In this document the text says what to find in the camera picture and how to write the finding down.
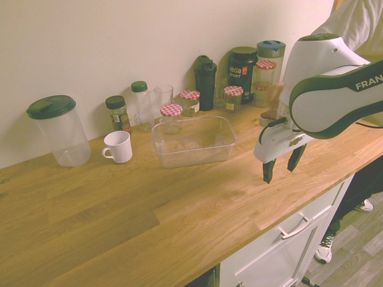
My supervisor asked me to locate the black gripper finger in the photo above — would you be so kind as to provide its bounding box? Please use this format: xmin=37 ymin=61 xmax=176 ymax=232
xmin=287 ymin=142 xmax=308 ymax=172
xmin=262 ymin=159 xmax=277 ymax=184

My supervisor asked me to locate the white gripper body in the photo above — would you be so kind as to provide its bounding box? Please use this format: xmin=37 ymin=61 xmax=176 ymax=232
xmin=253 ymin=118 xmax=308 ymax=164

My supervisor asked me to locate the clear plastic container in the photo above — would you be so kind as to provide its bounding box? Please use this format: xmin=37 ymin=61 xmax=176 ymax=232
xmin=151 ymin=115 xmax=238 ymax=169

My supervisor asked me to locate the person's hand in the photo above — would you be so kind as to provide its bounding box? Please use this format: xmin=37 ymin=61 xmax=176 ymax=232
xmin=270 ymin=81 xmax=285 ymax=112

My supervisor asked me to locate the low jar red checkered lid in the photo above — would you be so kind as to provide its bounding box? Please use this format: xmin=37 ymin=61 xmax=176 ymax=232
xmin=253 ymin=85 xmax=272 ymax=108

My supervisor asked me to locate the short jar red checkered lid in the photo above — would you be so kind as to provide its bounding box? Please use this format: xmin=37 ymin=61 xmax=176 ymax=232
xmin=223 ymin=86 xmax=244 ymax=113

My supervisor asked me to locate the tall jar red checkered lid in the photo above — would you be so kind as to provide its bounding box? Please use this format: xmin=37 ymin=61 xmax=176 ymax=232
xmin=254 ymin=60 xmax=276 ymax=89

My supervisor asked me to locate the small glass tumbler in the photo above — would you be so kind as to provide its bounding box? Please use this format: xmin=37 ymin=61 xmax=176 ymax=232
xmin=214 ymin=78 xmax=229 ymax=107

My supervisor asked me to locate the black Vega Sport tub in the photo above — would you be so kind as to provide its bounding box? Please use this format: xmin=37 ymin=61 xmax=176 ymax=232
xmin=227 ymin=46 xmax=259 ymax=105

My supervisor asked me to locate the white sneaker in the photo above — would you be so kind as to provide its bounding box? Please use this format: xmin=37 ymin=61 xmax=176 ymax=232
xmin=354 ymin=199 xmax=375 ymax=213
xmin=314 ymin=233 xmax=335 ymax=264

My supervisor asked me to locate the black shaker bottle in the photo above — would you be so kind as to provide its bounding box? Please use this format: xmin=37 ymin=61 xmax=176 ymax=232
xmin=193 ymin=54 xmax=218 ymax=112

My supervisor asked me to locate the labelled jar red checkered lid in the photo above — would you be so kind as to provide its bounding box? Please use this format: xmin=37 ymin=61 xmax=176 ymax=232
xmin=179 ymin=90 xmax=201 ymax=117

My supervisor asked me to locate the clear pitcher blue lid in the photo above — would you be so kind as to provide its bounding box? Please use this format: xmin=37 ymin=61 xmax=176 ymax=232
xmin=256 ymin=39 xmax=287 ymax=87

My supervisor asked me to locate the empty jar red checkered lid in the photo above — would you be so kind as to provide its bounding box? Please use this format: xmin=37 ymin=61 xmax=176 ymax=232
xmin=159 ymin=103 xmax=183 ymax=135

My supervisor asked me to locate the clear drinking glass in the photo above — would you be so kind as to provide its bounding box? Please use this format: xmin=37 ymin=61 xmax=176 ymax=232
xmin=154 ymin=85 xmax=174 ymax=120

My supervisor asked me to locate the clear plastic bottle green cap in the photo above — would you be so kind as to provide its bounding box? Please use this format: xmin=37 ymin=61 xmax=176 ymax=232
xmin=130 ymin=81 xmax=156 ymax=133

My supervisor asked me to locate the white ceramic mug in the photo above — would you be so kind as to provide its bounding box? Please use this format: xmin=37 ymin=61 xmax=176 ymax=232
xmin=101 ymin=130 xmax=133 ymax=164

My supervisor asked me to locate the person in grey shirt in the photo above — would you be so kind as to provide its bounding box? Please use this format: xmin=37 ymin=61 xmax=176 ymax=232
xmin=311 ymin=0 xmax=383 ymax=239

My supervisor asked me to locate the spice jar dark green lid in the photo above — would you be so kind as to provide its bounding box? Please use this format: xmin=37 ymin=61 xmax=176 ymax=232
xmin=105 ymin=95 xmax=132 ymax=135

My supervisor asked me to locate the large clear canister green lid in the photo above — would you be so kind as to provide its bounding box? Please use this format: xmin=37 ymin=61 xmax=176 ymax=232
xmin=26 ymin=94 xmax=92 ymax=167

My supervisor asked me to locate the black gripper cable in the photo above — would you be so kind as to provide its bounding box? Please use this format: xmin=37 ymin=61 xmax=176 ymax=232
xmin=258 ymin=117 xmax=287 ymax=142

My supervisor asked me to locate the silver drawer handle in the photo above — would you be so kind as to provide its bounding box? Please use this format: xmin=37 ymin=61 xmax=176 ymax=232
xmin=276 ymin=212 xmax=314 ymax=240

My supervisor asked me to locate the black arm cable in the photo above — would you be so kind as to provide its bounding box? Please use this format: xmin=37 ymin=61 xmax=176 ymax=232
xmin=355 ymin=120 xmax=383 ymax=130

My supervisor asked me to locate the white cabinet drawer with handle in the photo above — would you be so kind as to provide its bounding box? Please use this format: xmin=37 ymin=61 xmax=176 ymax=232
xmin=219 ymin=175 xmax=355 ymax=287

